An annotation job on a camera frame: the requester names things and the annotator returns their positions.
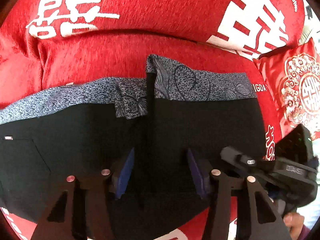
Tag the person's right hand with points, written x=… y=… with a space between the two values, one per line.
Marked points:
x=293 y=223

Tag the person's right forearm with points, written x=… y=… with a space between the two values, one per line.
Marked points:
x=306 y=233

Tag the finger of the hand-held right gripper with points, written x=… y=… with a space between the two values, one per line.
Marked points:
x=237 y=158

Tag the red embroidered cushion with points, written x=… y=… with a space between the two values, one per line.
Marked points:
x=300 y=90

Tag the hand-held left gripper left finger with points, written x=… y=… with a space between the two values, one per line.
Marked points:
x=125 y=172

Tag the red printed sofa cover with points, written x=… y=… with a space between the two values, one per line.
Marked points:
x=150 y=12

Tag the black pants with patterned stripes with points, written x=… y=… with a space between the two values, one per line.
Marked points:
x=75 y=142

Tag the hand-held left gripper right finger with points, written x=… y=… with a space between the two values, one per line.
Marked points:
x=197 y=172

